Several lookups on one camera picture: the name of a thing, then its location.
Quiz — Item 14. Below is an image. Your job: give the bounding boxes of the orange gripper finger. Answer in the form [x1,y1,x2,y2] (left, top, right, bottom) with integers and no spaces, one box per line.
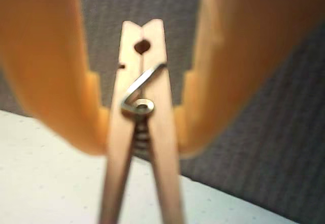
[174,0,325,159]
[0,0,110,156]

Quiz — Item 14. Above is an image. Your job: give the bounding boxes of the wooden clothespin with metal spring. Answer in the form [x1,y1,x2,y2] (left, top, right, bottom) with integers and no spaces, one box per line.
[97,18,185,224]

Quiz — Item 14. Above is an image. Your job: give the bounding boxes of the dark grey ribbed mat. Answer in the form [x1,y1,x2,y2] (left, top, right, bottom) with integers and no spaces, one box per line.
[0,0,325,224]

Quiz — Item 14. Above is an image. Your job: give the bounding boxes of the white sheet with blue marks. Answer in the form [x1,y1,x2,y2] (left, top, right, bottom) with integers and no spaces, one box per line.
[0,109,303,224]

